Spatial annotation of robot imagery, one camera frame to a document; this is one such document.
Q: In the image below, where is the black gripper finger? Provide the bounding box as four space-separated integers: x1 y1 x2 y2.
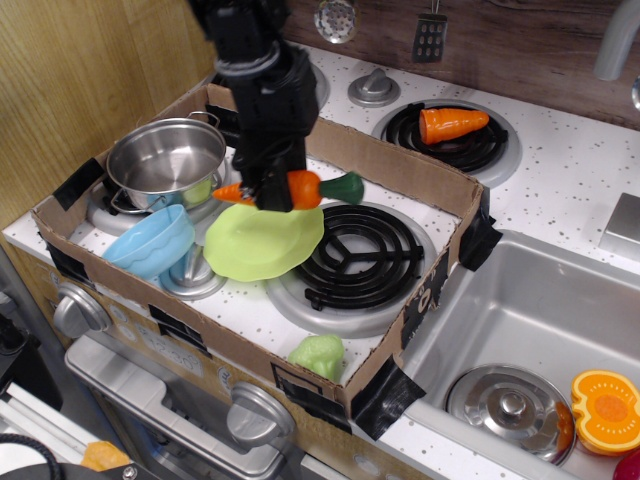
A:
254 162 293 212
287 144 307 171

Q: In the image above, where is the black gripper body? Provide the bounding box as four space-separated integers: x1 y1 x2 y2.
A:
219 44 319 185

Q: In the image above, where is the orange toy carrot green top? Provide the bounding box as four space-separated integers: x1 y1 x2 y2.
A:
212 170 365 210

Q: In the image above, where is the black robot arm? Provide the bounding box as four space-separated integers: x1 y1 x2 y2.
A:
190 1 319 212

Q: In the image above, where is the light green plastic plate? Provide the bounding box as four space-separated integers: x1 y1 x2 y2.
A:
203 205 324 282

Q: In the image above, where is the orange carrot piece on burner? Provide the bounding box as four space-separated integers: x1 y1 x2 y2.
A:
419 108 490 145

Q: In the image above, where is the back left black burner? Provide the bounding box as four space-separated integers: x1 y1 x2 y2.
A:
208 64 330 110

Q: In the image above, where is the small steel pot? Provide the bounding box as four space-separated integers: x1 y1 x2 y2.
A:
106 111 227 214

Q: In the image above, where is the silver knob back centre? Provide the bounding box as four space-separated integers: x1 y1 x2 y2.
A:
347 68 401 108

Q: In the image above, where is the hanging metal strainer ladle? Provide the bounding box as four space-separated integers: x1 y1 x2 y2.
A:
314 0 360 45

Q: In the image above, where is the silver knob inside fence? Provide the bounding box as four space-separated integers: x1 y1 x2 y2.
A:
159 243 227 301

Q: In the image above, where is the front right black burner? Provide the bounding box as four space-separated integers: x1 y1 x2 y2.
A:
266 202 437 339

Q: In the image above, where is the light blue plastic bowl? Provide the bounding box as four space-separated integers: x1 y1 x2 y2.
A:
102 205 195 279

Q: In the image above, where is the hanging metal spatula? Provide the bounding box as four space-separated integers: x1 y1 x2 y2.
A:
411 1 448 64

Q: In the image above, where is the back right black burner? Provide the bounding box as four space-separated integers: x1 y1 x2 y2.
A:
372 99 523 188

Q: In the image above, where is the green toy broccoli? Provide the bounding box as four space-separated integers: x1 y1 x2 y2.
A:
288 335 345 382

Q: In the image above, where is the brown cardboard fence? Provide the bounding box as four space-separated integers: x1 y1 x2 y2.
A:
30 82 504 441

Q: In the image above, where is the silver oven knob right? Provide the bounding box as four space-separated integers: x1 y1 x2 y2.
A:
226 382 296 449

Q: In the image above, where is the silver oven knob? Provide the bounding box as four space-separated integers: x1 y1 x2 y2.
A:
53 282 112 339
226 382 296 449

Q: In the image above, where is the silver oven knob left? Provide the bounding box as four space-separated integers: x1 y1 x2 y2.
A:
53 282 112 339

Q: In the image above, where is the silver sink basin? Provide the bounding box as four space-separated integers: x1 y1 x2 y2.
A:
403 232 639 479

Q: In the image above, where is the orange tag bottom left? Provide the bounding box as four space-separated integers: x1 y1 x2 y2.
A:
80 441 131 472

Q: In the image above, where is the steel pot lid in sink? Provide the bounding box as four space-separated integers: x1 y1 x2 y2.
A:
443 364 576 465

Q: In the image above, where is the silver faucet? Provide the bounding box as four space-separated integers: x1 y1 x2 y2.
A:
593 0 639 81

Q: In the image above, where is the orange toy fruit half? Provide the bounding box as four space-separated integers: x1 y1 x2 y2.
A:
571 370 639 456

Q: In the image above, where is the red toy fruit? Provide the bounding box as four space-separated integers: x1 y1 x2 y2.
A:
612 449 640 480

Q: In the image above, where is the silver oven door handle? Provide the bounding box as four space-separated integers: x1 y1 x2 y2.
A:
65 336 286 479

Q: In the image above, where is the black cable bottom left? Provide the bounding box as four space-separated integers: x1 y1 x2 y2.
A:
0 432 64 480

